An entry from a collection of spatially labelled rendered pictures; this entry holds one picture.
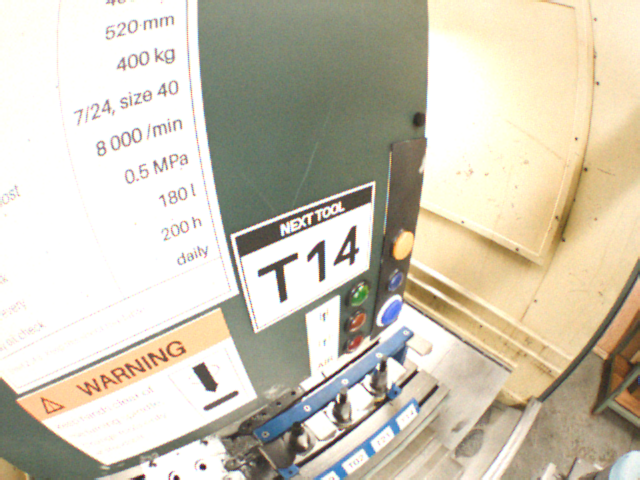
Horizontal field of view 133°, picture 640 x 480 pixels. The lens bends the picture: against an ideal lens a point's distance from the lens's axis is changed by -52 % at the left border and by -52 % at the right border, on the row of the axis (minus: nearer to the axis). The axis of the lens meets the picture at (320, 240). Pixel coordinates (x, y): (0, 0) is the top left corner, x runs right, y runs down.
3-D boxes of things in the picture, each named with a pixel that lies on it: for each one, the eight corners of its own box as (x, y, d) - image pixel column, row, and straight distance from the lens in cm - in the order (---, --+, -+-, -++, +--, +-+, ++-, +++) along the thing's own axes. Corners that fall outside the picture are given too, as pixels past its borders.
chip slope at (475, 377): (489, 398, 149) (513, 369, 129) (388, 511, 122) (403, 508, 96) (361, 306, 167) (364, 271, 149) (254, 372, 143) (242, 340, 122)
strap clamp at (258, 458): (272, 459, 95) (262, 447, 81) (237, 478, 96) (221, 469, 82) (266, 451, 96) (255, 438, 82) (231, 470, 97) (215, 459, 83)
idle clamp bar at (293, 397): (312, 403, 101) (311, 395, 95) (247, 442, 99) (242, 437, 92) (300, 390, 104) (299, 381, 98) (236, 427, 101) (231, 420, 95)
